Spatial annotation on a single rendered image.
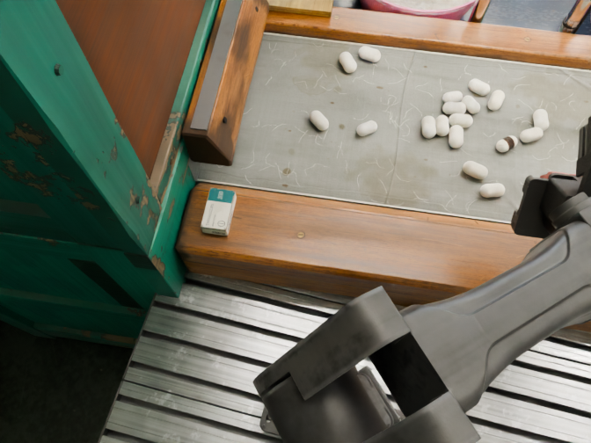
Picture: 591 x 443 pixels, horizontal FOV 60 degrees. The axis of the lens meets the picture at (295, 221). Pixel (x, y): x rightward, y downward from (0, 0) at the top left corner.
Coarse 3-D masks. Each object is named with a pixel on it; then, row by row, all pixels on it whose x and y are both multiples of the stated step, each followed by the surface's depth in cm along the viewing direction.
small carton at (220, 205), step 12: (216, 192) 69; (228, 192) 69; (216, 204) 68; (228, 204) 68; (204, 216) 68; (216, 216) 68; (228, 216) 68; (204, 228) 67; (216, 228) 67; (228, 228) 68
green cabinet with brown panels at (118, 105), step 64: (0, 0) 29; (64, 0) 37; (128, 0) 48; (192, 0) 66; (0, 64) 30; (64, 64) 36; (128, 64) 50; (192, 64) 67; (0, 128) 38; (64, 128) 37; (128, 128) 52; (0, 192) 53; (64, 192) 47; (128, 192) 51
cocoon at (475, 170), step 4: (464, 164) 74; (468, 164) 74; (472, 164) 74; (476, 164) 74; (480, 164) 74; (464, 168) 74; (468, 168) 74; (472, 168) 74; (476, 168) 74; (480, 168) 74; (484, 168) 74; (468, 172) 74; (472, 172) 74; (476, 172) 74; (480, 172) 73; (484, 172) 73; (472, 176) 74; (476, 176) 74; (480, 176) 74; (484, 176) 74
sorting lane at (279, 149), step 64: (256, 64) 84; (320, 64) 84; (384, 64) 84; (448, 64) 84; (512, 64) 84; (256, 128) 79; (384, 128) 79; (512, 128) 79; (576, 128) 79; (320, 192) 74; (384, 192) 74; (448, 192) 74; (512, 192) 74
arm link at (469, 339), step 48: (576, 240) 35; (480, 288) 31; (528, 288) 32; (576, 288) 33; (336, 336) 28; (384, 336) 27; (432, 336) 28; (480, 336) 29; (528, 336) 30; (432, 384) 27; (480, 384) 27; (384, 432) 26; (432, 432) 25
